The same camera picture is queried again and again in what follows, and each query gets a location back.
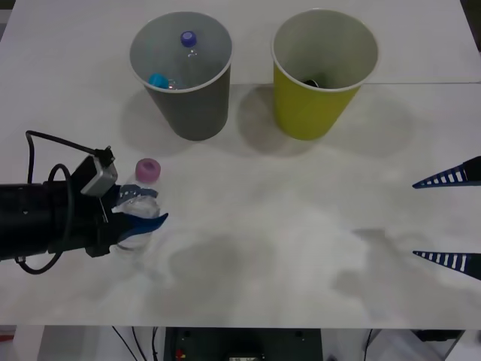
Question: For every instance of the black robot torso base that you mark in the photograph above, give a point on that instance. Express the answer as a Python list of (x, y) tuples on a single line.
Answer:
[(244, 342)]

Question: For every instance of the clear bottle with purple cap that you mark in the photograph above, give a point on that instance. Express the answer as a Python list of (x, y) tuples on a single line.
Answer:
[(188, 38)]

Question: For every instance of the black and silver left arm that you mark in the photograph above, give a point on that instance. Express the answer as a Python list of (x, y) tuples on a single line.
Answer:
[(22, 218)]

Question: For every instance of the black can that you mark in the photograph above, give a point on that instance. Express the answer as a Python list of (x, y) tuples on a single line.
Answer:
[(312, 81)]

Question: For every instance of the clear bottle with pink cap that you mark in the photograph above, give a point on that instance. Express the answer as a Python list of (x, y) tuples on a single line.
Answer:
[(147, 170)]

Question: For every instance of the clear bottle with cyan cap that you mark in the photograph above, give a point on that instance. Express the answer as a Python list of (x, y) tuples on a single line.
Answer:
[(158, 79)]

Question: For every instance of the yellow-green plastic bin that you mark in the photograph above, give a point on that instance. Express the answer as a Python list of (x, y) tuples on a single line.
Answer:
[(306, 113)]

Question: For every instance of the grey plastic bin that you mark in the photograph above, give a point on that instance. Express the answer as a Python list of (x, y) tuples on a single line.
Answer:
[(197, 113)]

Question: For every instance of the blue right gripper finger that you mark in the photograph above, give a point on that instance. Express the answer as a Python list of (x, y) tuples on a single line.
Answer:
[(451, 176), (456, 261)]

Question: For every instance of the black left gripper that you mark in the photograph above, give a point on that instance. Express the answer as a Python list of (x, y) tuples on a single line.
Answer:
[(75, 225)]

